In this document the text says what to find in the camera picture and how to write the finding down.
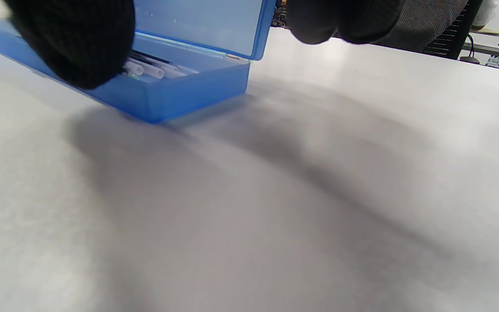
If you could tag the person's right hand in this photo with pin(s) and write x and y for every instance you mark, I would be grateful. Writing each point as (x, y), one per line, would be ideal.
(76, 39)

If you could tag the group of black pen refills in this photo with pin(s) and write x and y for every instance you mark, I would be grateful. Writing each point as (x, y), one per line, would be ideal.
(154, 69)

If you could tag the blue stationery box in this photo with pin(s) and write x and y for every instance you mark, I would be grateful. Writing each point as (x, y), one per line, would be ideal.
(197, 91)

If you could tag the black mesh office chair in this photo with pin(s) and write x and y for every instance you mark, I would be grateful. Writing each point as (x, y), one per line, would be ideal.
(431, 26)

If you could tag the white background desk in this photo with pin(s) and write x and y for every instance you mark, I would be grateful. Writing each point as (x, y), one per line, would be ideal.
(492, 47)

